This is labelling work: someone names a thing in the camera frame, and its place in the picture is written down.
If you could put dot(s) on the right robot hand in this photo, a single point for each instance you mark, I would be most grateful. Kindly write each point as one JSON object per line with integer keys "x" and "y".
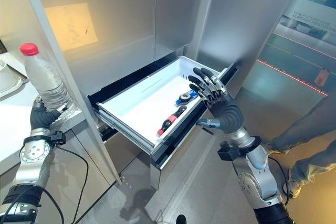
{"x": 220, "y": 100}

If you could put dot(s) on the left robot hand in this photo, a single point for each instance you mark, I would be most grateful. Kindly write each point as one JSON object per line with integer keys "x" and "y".
{"x": 39, "y": 118}

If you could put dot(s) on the clear bottle with red cap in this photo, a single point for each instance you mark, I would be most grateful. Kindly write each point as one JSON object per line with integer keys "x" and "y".
{"x": 43, "y": 79}

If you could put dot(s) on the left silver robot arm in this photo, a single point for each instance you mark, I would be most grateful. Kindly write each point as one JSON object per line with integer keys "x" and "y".
{"x": 26, "y": 167}

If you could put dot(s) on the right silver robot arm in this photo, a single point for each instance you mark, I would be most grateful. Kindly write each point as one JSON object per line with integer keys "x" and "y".
{"x": 258, "y": 171}

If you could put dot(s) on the white refrigerator drawer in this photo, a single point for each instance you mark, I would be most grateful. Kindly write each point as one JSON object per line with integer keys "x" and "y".
{"x": 155, "y": 100}

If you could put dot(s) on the silver refrigerator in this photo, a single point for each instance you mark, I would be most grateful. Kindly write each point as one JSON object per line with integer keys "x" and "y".
{"x": 147, "y": 37}

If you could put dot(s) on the blue drink can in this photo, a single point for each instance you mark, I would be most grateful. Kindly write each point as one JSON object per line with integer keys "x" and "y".
{"x": 187, "y": 97}

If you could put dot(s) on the grey counter cabinet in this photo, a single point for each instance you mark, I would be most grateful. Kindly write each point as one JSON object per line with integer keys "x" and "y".
{"x": 47, "y": 150}

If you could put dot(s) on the white appliance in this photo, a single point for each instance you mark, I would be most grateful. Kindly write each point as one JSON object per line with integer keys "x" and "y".
{"x": 8, "y": 77}

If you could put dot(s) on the dark cola bottle red label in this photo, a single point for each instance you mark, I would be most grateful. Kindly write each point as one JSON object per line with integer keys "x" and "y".
{"x": 171, "y": 120}

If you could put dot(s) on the person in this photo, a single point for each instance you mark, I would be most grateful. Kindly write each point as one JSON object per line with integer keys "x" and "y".
{"x": 302, "y": 145}

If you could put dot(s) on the yellow paper sheet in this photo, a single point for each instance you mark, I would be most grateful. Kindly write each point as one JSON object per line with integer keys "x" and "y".
{"x": 71, "y": 26}

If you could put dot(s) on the orange tag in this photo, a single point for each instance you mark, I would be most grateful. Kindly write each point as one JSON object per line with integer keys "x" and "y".
{"x": 320, "y": 77}

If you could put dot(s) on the white banner with text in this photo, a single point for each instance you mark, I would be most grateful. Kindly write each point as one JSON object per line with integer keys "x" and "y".
{"x": 313, "y": 14}

